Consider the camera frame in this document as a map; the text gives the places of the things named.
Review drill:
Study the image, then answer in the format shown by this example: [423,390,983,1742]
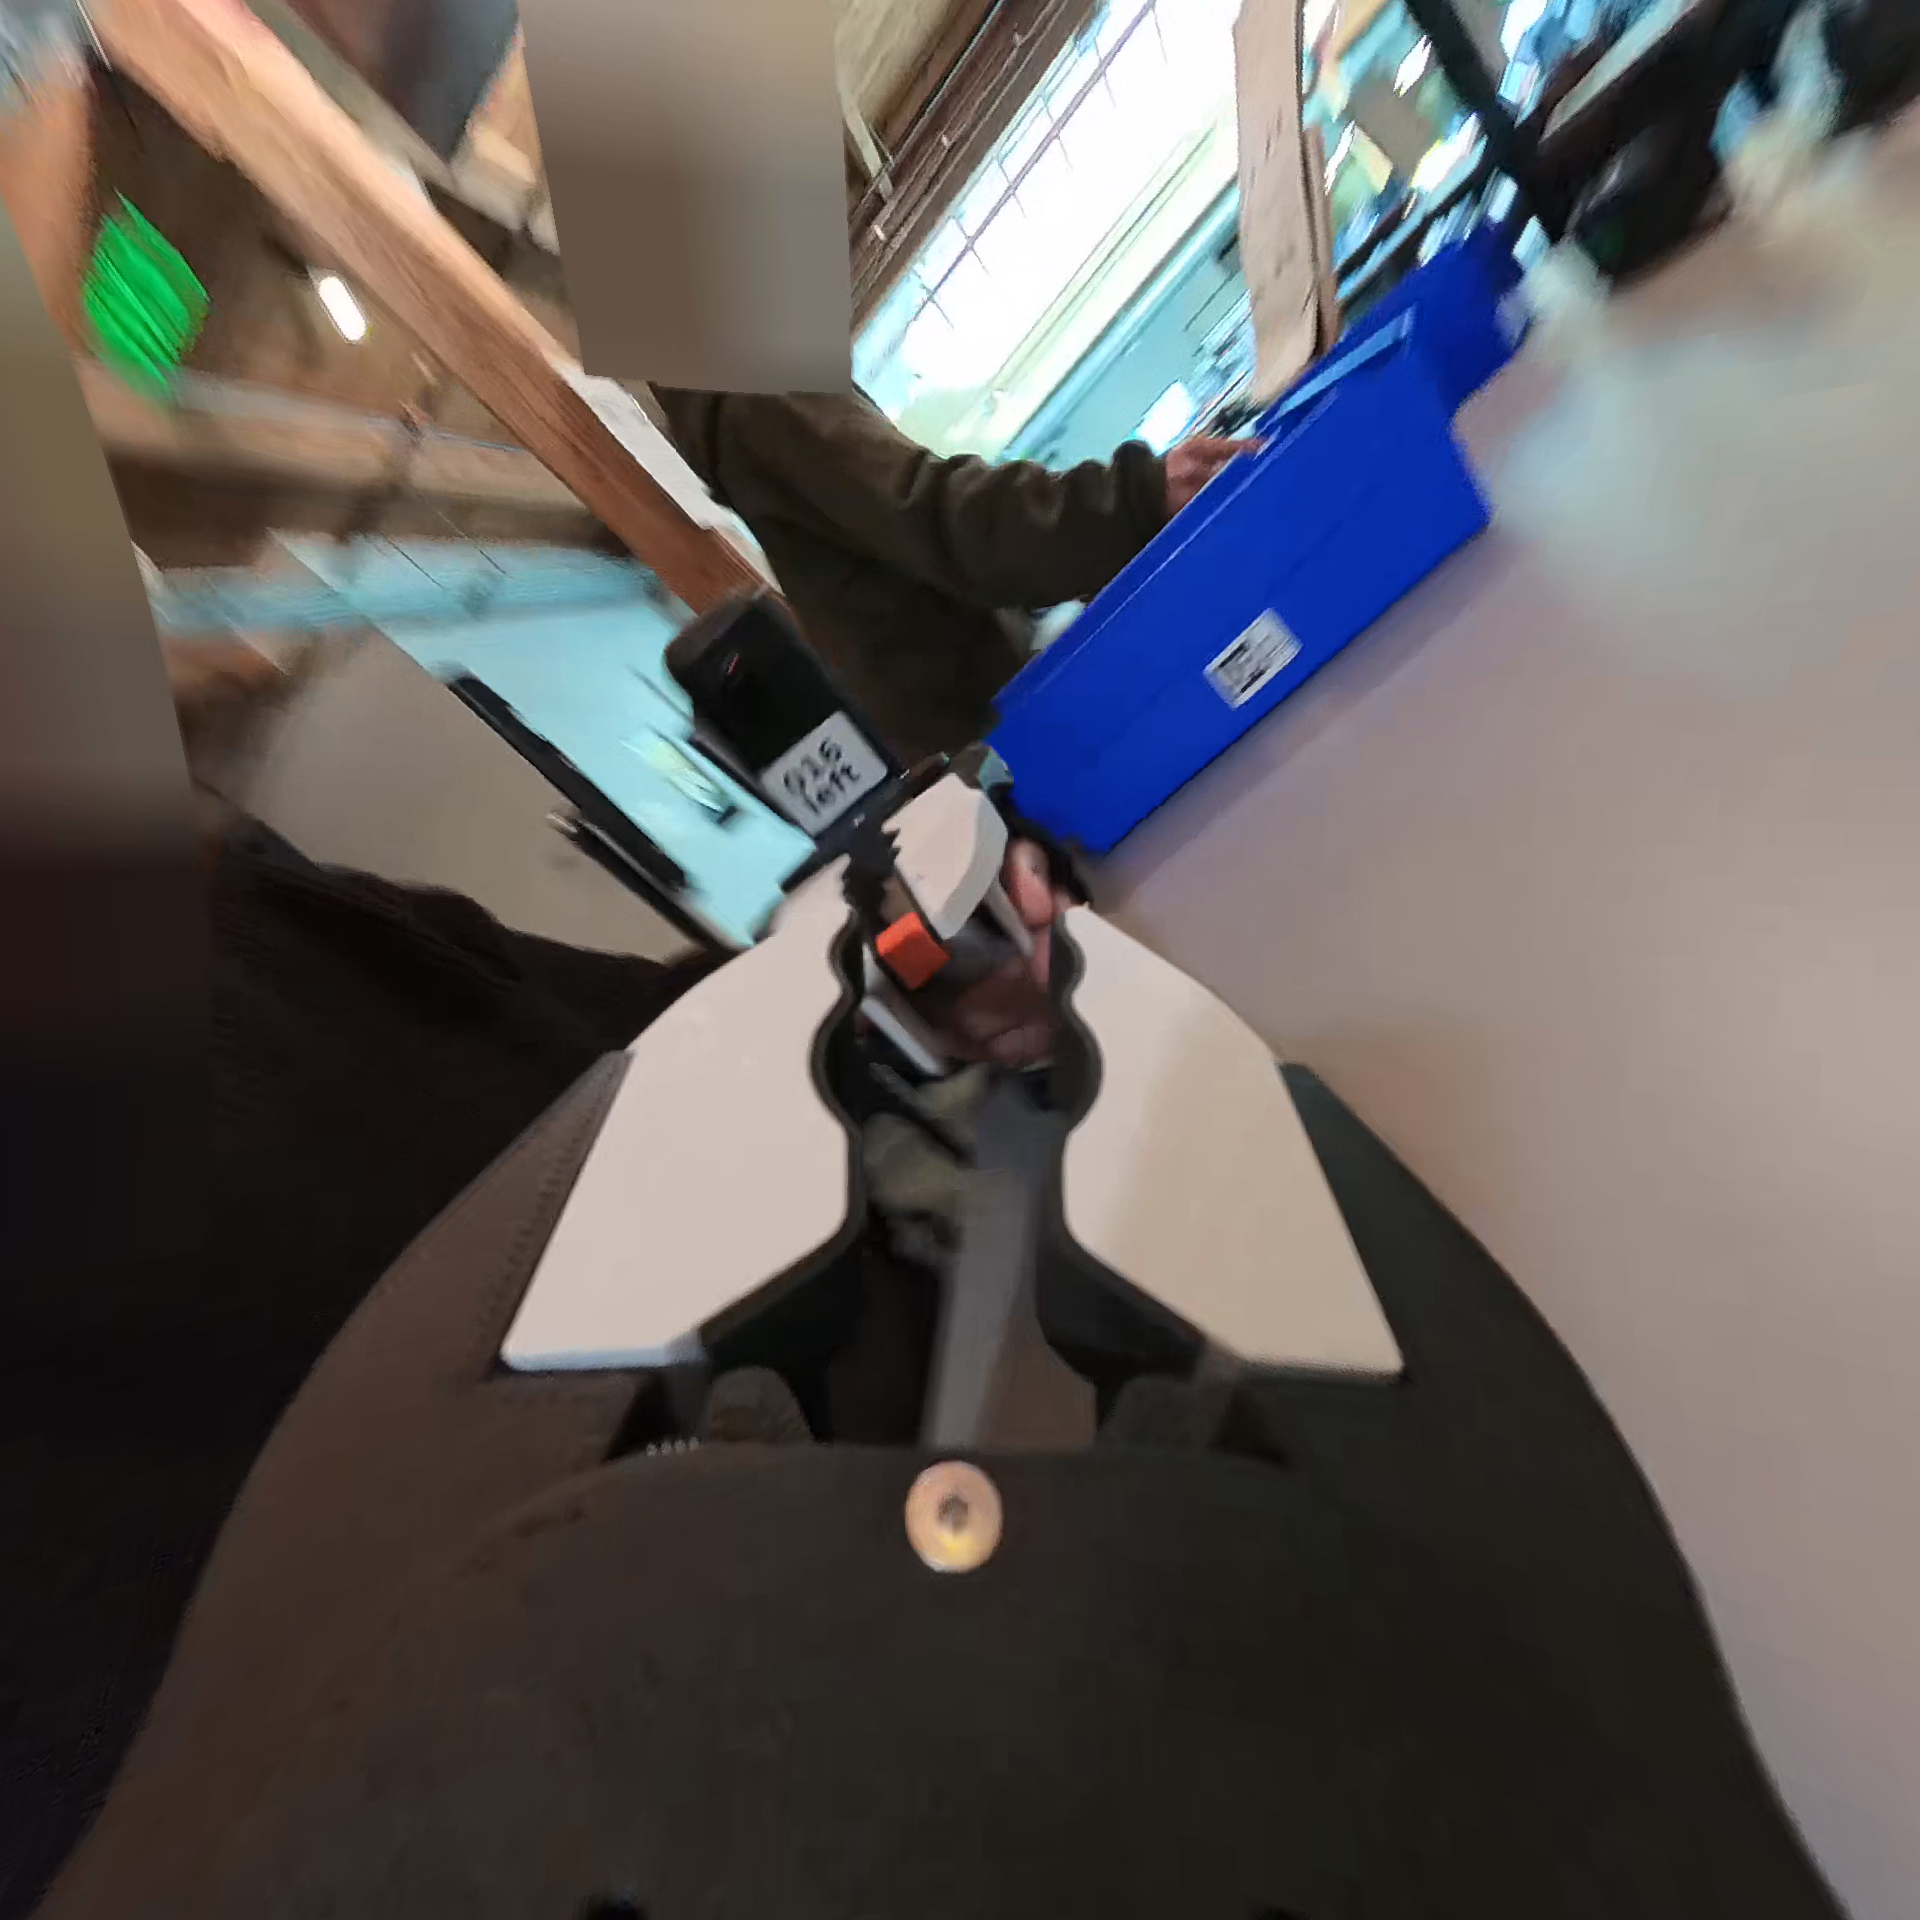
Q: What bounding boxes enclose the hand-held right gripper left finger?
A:
[499,896,864,1373]

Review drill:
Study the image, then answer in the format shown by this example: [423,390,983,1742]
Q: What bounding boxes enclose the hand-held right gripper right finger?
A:
[1047,908,1405,1373]

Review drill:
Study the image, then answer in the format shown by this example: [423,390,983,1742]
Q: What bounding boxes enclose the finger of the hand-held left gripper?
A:
[856,983,957,1078]
[892,780,1040,964]

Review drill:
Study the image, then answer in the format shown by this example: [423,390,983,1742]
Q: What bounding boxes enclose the blue bin with tag label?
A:
[989,352,1495,856]

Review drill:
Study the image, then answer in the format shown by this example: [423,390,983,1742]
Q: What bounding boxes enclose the person's left hand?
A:
[934,843,1071,1070]

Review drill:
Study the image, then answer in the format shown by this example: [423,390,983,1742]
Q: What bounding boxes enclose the white paper notice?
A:
[563,368,721,527]

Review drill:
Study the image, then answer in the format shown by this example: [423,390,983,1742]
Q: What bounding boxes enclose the metal conduit pipes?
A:
[150,568,646,640]

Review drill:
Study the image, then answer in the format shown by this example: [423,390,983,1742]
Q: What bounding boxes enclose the wooden support beam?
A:
[89,0,768,608]

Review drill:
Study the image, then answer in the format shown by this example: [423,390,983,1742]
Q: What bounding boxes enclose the cardboard sign board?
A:
[1232,0,1341,404]

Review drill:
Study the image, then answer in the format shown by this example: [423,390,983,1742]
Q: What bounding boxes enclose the green exit sign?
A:
[81,195,212,399]

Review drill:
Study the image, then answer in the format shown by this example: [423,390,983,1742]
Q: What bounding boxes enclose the plain blue storage bin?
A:
[1275,223,1532,429]

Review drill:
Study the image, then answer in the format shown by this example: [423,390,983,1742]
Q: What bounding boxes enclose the black support pole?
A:
[1400,0,1560,256]

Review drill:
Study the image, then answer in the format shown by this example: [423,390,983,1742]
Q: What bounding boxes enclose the long black door handle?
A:
[449,674,683,888]

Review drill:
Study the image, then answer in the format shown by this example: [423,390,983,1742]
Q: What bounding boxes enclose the grey ceiling duct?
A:
[246,0,519,154]

